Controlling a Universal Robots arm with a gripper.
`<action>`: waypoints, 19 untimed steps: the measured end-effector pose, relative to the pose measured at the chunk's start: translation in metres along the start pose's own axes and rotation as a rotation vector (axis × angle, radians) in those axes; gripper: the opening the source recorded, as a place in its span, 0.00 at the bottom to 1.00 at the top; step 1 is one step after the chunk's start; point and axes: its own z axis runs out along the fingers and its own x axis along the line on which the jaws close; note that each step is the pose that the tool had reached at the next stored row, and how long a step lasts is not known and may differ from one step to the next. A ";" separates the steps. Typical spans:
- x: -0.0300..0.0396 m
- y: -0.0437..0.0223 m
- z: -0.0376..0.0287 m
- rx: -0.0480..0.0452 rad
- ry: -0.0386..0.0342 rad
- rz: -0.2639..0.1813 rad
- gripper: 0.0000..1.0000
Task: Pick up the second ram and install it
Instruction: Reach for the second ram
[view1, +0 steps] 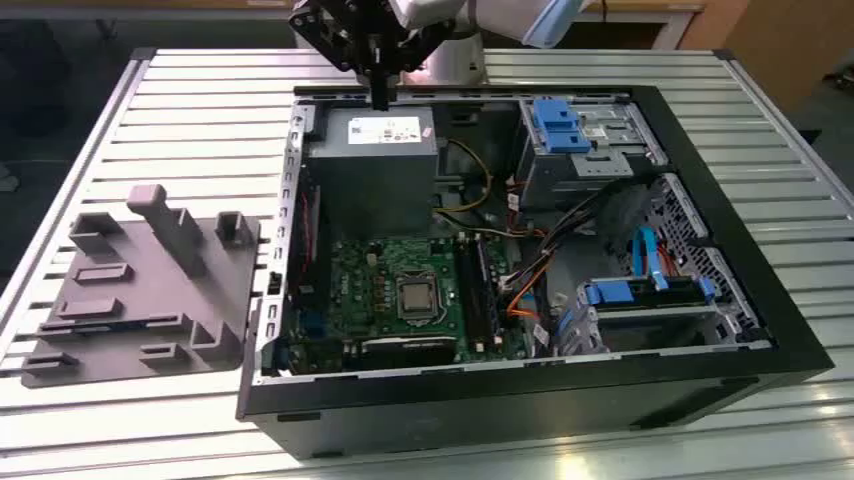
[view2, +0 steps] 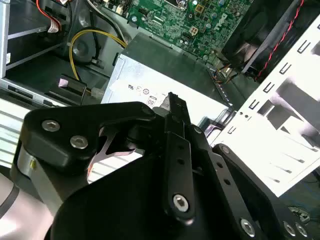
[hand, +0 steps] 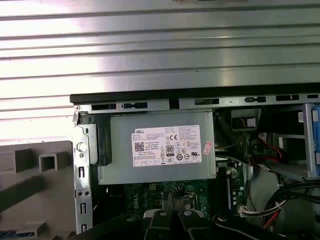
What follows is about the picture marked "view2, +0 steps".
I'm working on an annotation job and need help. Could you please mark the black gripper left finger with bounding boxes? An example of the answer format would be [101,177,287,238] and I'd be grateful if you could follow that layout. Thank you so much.
[16,91,197,222]

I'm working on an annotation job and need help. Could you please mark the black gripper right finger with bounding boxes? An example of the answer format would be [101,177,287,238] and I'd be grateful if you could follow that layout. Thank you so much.
[187,123,316,240]

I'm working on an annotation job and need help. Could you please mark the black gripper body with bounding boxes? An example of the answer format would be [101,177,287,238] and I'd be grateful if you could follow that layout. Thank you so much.
[51,147,253,240]

